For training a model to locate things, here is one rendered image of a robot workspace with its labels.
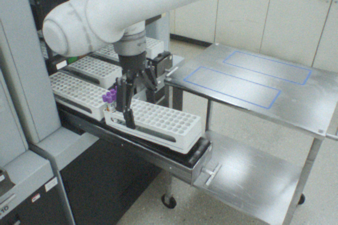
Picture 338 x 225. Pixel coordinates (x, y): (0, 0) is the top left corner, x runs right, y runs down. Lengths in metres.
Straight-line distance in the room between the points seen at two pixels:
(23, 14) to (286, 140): 1.85
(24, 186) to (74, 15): 0.58
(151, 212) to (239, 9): 2.17
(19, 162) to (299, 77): 1.06
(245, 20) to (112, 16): 2.64
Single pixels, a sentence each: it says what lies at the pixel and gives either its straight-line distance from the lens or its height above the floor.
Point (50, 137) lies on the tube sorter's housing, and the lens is 1.10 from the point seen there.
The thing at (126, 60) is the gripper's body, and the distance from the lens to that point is 0.79.
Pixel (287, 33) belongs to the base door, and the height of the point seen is 0.36.
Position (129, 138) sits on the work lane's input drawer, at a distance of 0.92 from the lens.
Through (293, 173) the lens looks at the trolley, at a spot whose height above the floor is 0.28.
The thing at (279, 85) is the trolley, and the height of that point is 0.82.
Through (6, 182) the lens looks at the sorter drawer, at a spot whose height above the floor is 0.77.
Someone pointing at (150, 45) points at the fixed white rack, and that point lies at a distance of 1.36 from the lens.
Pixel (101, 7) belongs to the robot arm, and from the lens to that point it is 0.60.
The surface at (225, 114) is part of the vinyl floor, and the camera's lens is 2.38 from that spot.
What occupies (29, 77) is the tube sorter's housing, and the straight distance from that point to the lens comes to 0.97.
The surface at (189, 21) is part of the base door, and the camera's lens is 3.43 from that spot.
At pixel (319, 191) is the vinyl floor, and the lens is 2.01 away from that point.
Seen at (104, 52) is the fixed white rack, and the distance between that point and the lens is 1.32.
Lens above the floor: 1.41
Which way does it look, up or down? 34 degrees down
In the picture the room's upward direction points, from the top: straight up
